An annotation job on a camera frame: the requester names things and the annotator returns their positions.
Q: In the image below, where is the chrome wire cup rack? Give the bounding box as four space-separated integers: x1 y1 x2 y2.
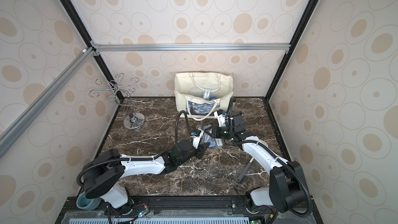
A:
88 73 146 131

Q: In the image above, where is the silver aluminium crossbar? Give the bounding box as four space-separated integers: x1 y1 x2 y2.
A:
94 43 291 52

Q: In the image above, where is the red label clear case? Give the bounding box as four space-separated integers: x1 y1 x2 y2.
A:
215 139 223 147

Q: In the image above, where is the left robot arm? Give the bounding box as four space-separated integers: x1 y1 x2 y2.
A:
76 111 210 209

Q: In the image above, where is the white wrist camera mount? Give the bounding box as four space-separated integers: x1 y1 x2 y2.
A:
192 129 203 149

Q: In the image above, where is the white bowl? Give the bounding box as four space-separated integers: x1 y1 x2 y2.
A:
258 140 268 148

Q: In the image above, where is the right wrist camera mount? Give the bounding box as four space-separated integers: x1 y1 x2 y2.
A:
214 110 226 127

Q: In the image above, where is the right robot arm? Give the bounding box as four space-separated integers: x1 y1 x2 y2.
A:
205 97 313 218

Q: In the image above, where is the cream canvas tote bag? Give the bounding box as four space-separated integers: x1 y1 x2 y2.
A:
174 72 234 121

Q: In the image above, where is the blue compass clear case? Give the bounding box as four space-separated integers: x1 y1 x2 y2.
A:
209 139 218 148

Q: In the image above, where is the silver aluminium left rail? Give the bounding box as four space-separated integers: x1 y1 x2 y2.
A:
1 47 94 157

